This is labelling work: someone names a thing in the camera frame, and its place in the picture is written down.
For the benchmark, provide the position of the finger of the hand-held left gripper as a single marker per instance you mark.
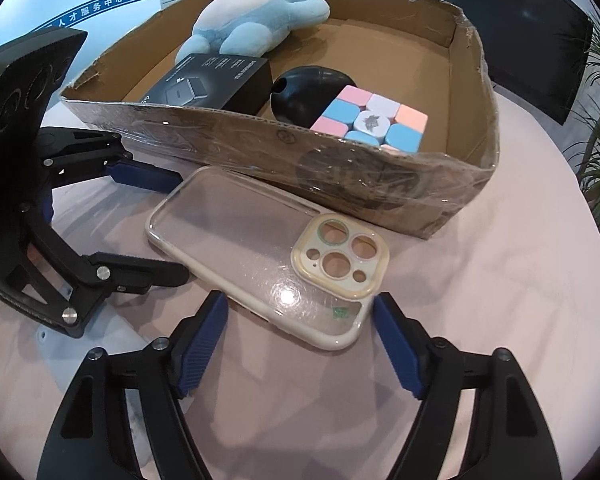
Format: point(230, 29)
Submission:
point(145, 272)
point(140, 177)

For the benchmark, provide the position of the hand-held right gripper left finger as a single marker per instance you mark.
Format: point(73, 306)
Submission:
point(202, 350)

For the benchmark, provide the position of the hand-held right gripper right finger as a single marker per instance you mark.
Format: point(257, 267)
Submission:
point(397, 345)

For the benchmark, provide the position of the clear phone case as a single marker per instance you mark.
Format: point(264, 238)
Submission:
point(230, 240)

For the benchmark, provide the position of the black charger box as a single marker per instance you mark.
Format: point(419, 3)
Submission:
point(200, 80)

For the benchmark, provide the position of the brown cardboard box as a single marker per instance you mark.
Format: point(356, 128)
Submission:
point(260, 145)

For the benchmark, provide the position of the black rubber air blower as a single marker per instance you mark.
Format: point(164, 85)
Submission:
point(305, 95)

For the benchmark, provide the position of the blue plush toy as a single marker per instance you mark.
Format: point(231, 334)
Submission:
point(250, 15)

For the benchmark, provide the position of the pastel puzzle cube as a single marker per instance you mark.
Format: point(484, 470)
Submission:
point(380, 120)

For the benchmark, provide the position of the white flat object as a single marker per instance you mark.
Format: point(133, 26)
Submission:
point(45, 337)

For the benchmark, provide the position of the black television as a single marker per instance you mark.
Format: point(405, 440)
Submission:
point(505, 35)

